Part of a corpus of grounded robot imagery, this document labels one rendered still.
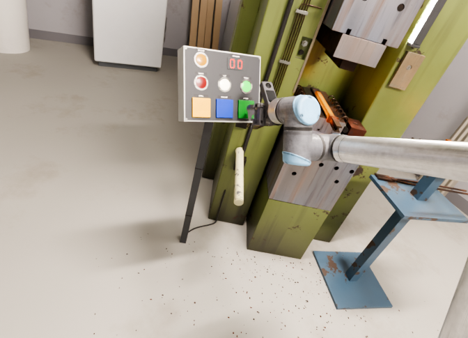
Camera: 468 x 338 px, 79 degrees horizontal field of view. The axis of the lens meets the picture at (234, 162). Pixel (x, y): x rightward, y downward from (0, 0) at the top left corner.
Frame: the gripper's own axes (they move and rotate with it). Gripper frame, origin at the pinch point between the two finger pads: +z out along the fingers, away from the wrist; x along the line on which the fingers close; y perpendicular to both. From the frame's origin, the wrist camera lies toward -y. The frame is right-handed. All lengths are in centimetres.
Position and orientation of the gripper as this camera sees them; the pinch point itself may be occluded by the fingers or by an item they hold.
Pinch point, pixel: (249, 107)
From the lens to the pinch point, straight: 119.6
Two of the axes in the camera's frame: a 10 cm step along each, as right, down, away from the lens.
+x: 8.9, -0.5, 4.5
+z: -4.5, -1.3, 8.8
